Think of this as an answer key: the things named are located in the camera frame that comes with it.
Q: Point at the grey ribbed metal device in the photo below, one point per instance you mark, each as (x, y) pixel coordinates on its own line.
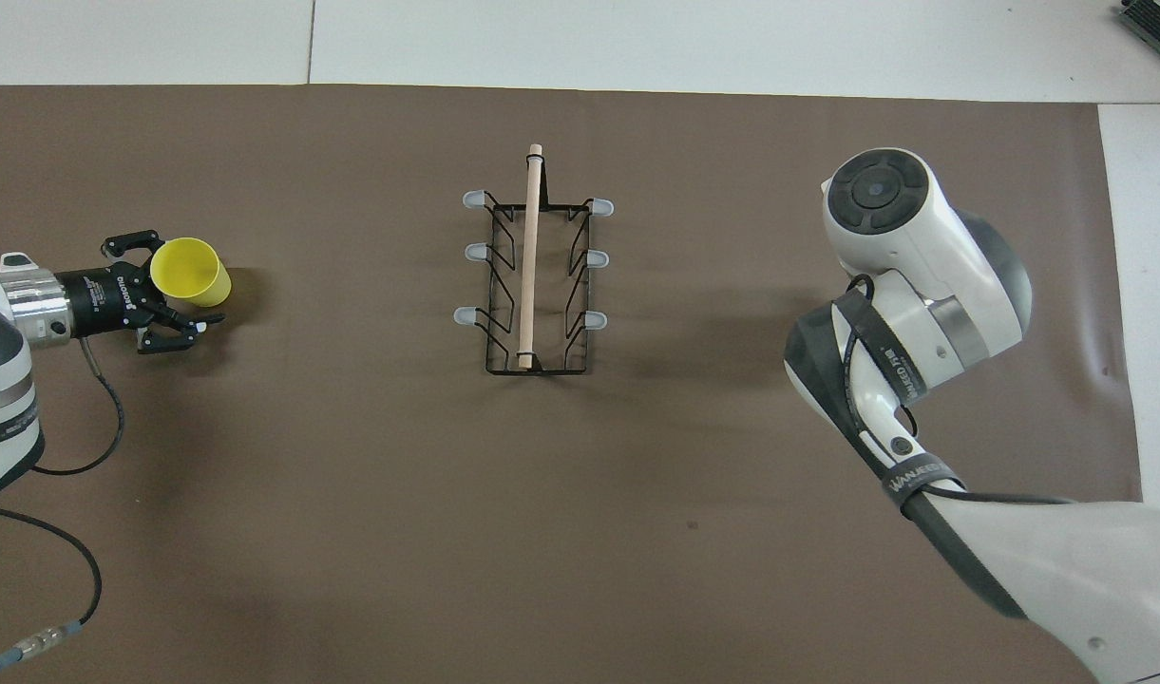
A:
(1159, 19)

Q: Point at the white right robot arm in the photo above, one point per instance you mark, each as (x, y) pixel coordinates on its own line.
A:
(931, 247)

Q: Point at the brown table mat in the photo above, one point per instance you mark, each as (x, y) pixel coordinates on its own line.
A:
(446, 494)

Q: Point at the yellow plastic cup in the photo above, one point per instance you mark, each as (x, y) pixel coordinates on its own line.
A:
(192, 271)

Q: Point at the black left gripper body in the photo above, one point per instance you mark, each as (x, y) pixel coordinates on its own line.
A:
(100, 299)

